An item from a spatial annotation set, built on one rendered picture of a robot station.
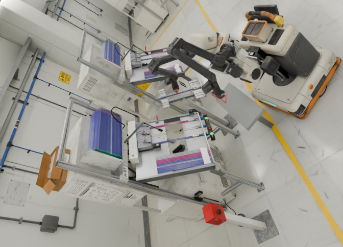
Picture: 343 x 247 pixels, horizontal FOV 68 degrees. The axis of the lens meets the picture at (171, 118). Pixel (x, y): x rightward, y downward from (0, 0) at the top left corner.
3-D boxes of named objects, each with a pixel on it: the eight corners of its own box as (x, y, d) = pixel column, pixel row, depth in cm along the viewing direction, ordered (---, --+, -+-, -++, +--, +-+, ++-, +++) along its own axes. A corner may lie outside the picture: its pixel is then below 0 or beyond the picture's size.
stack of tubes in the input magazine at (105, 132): (121, 117, 257) (97, 107, 243) (122, 157, 221) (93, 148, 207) (115, 125, 263) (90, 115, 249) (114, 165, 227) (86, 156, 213)
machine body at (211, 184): (221, 148, 326) (185, 132, 294) (239, 198, 277) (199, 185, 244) (188, 174, 357) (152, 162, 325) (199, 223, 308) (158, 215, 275)
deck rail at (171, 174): (215, 167, 230) (215, 163, 225) (215, 169, 228) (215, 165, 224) (137, 182, 228) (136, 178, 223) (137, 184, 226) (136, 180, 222)
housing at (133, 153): (138, 129, 275) (135, 120, 265) (141, 166, 240) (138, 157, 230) (130, 130, 275) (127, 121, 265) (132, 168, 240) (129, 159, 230)
